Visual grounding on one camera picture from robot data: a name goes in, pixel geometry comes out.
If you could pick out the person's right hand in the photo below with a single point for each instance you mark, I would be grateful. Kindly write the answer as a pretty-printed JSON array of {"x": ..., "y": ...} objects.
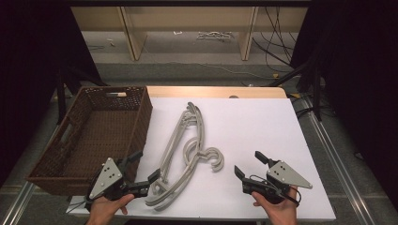
[{"x": 281, "y": 214}]

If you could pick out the light wooden shelf unit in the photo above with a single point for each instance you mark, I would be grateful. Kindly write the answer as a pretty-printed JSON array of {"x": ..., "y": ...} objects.
[{"x": 187, "y": 18}]

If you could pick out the black metal stand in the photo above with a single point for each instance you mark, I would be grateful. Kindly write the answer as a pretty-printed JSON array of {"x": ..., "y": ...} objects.
[
  {"x": 61, "y": 93},
  {"x": 316, "y": 93}
]

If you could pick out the brown woven basket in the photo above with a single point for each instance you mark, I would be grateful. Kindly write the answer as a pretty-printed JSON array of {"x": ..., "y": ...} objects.
[{"x": 100, "y": 134}]

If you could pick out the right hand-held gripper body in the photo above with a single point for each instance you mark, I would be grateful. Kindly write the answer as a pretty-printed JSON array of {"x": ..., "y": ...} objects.
[{"x": 286, "y": 176}]

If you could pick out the person's left hand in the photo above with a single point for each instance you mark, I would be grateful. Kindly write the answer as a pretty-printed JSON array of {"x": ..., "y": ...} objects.
[{"x": 104, "y": 211}]

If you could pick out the metal floor rail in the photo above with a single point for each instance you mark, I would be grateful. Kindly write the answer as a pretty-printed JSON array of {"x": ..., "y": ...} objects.
[
  {"x": 340, "y": 165},
  {"x": 18, "y": 203}
]

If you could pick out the black curtain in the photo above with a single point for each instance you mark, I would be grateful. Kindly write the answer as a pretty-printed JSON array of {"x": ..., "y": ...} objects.
[
  {"x": 359, "y": 78},
  {"x": 28, "y": 78}
]

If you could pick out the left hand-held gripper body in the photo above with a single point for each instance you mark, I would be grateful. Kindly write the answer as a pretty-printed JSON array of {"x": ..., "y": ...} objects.
[{"x": 106, "y": 178}]

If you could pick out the grey plastic clothes hanger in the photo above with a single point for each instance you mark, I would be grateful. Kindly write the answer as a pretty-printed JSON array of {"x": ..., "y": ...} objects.
[
  {"x": 202, "y": 131},
  {"x": 191, "y": 150},
  {"x": 170, "y": 146}
]

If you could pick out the small white paper scrap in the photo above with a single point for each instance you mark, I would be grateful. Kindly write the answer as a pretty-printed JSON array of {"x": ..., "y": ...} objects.
[{"x": 177, "y": 32}]

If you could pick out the white table sheet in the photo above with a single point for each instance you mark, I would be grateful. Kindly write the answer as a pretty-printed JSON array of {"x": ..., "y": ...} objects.
[{"x": 250, "y": 131}]

